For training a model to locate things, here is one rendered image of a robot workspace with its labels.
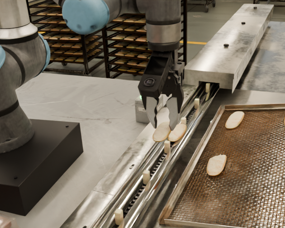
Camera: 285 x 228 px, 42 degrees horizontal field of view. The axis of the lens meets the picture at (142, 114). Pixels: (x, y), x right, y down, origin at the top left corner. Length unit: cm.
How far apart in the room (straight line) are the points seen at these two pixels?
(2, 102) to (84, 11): 34
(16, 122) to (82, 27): 35
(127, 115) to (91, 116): 12
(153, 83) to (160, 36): 10
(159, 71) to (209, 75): 53
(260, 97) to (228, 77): 15
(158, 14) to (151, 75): 12
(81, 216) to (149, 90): 28
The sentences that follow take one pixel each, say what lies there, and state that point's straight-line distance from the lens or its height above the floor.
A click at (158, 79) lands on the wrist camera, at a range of 77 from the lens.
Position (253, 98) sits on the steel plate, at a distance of 135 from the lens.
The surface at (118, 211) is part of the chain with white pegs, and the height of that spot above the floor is 87.
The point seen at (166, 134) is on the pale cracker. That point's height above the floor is 93.
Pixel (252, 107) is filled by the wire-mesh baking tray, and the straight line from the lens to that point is 108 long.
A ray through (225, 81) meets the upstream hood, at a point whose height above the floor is 89.
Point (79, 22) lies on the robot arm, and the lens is 70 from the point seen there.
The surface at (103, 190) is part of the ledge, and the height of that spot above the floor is 86.
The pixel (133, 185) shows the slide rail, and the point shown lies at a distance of 85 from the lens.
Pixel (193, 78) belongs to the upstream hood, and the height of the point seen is 89.
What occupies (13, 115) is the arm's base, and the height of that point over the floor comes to 98.
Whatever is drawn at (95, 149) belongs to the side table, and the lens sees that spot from 105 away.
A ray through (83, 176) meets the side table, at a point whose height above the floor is 82.
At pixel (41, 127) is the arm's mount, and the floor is 90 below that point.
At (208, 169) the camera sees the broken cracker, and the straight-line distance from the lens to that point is 81.
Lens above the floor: 136
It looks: 26 degrees down
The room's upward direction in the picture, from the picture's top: 3 degrees counter-clockwise
